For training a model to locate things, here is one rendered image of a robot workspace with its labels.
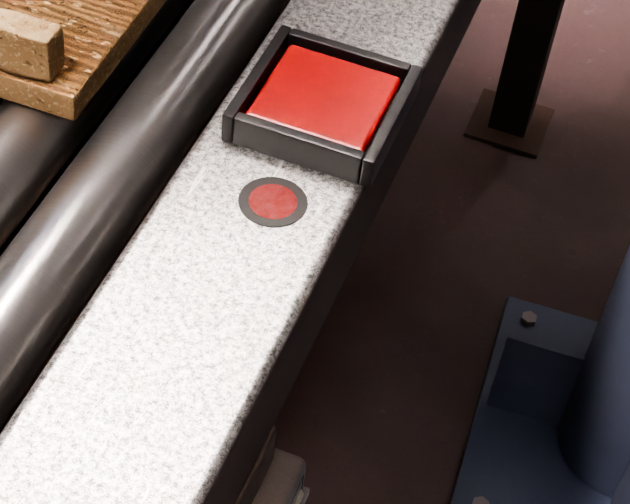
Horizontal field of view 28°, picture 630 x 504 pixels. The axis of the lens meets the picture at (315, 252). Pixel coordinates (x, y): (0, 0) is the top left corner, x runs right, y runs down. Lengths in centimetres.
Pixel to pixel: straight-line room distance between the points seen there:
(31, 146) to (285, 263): 14
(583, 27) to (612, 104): 20
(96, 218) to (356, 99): 14
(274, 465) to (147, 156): 16
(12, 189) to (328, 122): 15
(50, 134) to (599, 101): 160
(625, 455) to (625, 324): 20
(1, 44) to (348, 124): 16
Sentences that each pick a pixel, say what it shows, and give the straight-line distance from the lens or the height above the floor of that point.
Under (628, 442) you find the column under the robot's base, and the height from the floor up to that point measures 13.
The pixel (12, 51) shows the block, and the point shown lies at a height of 95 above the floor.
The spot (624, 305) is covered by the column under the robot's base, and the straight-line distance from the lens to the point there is 140.
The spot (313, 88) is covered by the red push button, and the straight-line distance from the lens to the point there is 61.
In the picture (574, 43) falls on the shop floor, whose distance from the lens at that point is 224.
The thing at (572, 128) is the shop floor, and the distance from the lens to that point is 206.
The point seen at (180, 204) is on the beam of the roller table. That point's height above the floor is 91.
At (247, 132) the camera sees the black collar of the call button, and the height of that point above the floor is 93.
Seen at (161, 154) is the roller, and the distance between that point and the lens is 60.
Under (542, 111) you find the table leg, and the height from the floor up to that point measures 1.
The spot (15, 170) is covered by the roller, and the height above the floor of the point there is 91.
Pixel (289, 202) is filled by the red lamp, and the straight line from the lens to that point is 57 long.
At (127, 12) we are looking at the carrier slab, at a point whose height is 94.
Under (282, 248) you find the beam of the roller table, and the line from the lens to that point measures 56.
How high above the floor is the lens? 133
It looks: 48 degrees down
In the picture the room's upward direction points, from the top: 7 degrees clockwise
